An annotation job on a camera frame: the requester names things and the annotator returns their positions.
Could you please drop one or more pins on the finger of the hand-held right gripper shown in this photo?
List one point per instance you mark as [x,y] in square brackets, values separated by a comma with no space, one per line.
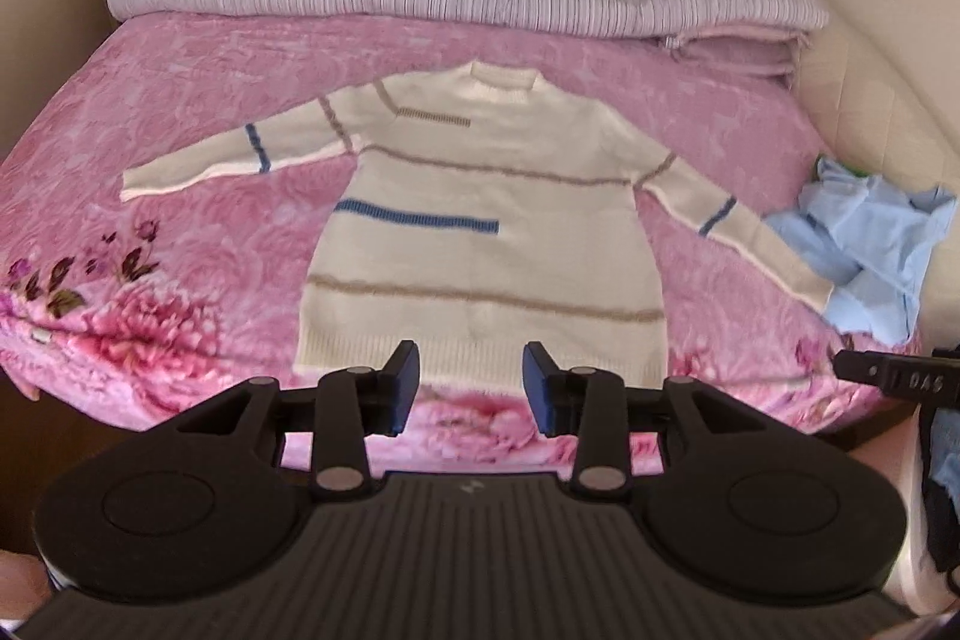
[859,366]

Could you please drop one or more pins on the cream padded headboard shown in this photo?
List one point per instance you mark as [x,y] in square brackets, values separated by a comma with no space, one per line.
[885,70]

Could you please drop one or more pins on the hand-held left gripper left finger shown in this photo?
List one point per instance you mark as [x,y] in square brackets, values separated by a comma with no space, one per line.
[405,381]

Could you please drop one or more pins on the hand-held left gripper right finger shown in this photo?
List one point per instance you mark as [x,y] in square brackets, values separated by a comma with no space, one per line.
[538,389]

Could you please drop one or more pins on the black garment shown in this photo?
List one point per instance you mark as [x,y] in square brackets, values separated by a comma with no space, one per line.
[945,527]

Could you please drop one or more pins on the pink floral blanket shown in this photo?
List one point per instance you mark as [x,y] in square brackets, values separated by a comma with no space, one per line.
[187,108]

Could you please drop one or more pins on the pink folded bedding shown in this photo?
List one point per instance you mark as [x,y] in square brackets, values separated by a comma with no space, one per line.
[742,55]

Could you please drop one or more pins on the cream striped knit sweater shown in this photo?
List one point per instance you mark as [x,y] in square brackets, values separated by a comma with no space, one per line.
[480,197]

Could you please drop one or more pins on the light blue garment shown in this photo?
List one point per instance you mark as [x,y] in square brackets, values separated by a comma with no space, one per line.
[877,235]

